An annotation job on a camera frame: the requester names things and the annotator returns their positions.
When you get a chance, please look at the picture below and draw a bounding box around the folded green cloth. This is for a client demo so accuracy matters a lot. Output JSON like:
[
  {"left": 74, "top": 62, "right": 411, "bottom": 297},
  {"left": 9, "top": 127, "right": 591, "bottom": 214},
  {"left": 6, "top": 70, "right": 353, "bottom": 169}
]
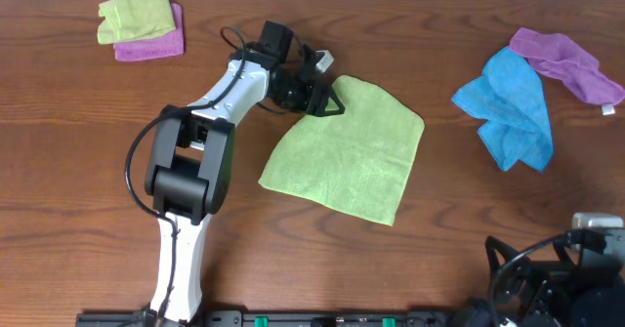
[{"left": 97, "top": 0, "right": 176, "bottom": 45}]

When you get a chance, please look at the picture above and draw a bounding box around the folded pink cloth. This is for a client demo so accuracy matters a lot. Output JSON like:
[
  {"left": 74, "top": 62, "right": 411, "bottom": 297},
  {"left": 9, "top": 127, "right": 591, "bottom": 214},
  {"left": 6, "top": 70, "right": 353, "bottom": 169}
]
[{"left": 113, "top": 3, "right": 185, "bottom": 61}]

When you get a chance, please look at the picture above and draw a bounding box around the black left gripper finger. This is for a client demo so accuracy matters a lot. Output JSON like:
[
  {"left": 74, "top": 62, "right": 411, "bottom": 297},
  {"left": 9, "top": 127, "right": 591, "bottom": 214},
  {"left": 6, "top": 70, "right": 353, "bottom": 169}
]
[
  {"left": 306, "top": 102, "right": 345, "bottom": 117},
  {"left": 323, "top": 85, "right": 346, "bottom": 115}
]

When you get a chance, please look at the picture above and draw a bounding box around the blue crumpled cloth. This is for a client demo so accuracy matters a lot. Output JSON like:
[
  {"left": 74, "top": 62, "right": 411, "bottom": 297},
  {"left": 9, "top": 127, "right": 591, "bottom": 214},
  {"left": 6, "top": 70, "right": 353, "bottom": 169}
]
[{"left": 451, "top": 47, "right": 554, "bottom": 172}]

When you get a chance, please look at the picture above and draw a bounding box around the light green cloth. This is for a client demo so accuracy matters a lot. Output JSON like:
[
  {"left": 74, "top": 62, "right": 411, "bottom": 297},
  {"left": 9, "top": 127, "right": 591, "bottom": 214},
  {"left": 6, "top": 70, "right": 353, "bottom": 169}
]
[{"left": 259, "top": 75, "right": 426, "bottom": 225}]

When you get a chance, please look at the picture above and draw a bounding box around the purple crumpled cloth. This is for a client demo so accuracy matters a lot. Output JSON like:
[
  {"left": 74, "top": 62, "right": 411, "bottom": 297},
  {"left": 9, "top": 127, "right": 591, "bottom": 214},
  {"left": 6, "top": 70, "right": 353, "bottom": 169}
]
[{"left": 509, "top": 27, "right": 624, "bottom": 116}]

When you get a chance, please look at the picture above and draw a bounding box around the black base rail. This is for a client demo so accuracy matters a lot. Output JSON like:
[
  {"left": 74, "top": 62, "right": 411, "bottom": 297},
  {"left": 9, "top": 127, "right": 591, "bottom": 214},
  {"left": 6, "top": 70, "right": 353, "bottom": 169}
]
[{"left": 75, "top": 310, "right": 452, "bottom": 327}]

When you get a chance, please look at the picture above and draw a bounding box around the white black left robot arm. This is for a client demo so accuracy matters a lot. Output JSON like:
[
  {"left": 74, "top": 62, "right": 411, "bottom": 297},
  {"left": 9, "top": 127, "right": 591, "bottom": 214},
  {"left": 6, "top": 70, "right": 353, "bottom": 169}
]
[{"left": 145, "top": 21, "right": 345, "bottom": 326}]

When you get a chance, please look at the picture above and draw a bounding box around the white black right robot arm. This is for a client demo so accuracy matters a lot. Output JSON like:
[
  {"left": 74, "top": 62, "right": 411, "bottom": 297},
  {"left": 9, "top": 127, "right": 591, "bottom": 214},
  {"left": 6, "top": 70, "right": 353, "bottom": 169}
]
[{"left": 446, "top": 227, "right": 624, "bottom": 327}]

